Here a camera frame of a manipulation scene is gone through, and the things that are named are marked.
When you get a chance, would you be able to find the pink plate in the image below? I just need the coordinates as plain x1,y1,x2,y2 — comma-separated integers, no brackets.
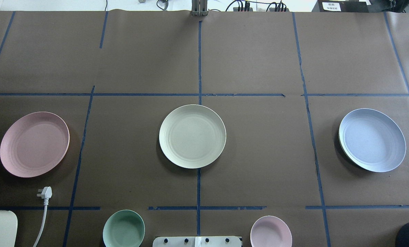
0,111,70,178

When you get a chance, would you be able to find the green plate under blue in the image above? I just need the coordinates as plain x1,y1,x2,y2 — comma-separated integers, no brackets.
336,131,351,162

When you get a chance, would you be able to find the cream plate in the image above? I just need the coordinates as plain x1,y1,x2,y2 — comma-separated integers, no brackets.
158,104,227,169

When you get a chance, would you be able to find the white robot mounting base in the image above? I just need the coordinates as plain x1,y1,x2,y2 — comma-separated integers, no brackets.
153,236,243,247

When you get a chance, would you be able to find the pink bowl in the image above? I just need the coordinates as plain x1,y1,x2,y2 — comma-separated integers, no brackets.
250,215,292,247

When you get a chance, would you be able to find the green bowl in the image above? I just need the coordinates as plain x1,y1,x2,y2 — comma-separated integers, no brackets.
103,210,145,247

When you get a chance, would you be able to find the black label box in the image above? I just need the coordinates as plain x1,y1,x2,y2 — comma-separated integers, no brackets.
311,0,369,13

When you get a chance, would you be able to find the cream toaster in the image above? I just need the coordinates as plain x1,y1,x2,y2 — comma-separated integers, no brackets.
0,210,18,247

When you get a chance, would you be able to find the aluminium frame post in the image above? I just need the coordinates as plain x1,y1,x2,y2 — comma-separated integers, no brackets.
191,0,209,16

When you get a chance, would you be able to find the white power plug cable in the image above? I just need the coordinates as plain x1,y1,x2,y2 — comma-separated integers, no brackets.
32,186,52,247

